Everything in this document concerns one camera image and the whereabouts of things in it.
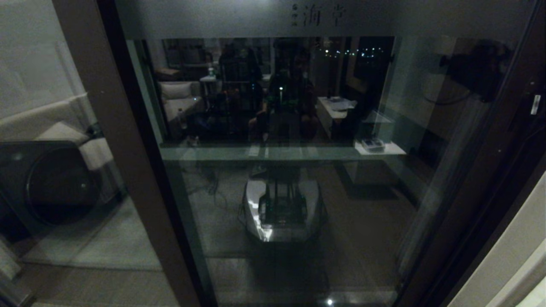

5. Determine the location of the recessed door handle plate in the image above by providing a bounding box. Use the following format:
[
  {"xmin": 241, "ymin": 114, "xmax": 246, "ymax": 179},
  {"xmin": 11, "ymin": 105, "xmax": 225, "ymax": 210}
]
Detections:
[{"xmin": 491, "ymin": 79, "xmax": 534, "ymax": 157}]

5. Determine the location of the light grey sofa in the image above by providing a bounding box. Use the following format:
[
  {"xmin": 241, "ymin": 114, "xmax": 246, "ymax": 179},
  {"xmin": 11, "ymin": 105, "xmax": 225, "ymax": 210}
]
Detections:
[{"xmin": 0, "ymin": 94, "xmax": 126, "ymax": 205}]

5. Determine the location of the grey rug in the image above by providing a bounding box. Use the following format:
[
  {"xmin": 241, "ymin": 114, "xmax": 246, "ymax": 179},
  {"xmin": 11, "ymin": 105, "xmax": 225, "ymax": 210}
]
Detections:
[{"xmin": 21, "ymin": 194, "xmax": 165, "ymax": 272}]

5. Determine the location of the brown framed sliding glass door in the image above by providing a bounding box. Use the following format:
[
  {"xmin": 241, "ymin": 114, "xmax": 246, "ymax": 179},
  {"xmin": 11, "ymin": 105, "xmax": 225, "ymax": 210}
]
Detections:
[{"xmin": 115, "ymin": 0, "xmax": 546, "ymax": 307}]

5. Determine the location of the brown framed fixed glass panel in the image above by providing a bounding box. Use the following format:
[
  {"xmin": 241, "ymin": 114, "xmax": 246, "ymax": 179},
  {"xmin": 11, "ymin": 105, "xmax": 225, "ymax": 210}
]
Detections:
[{"xmin": 0, "ymin": 0, "xmax": 205, "ymax": 307}]

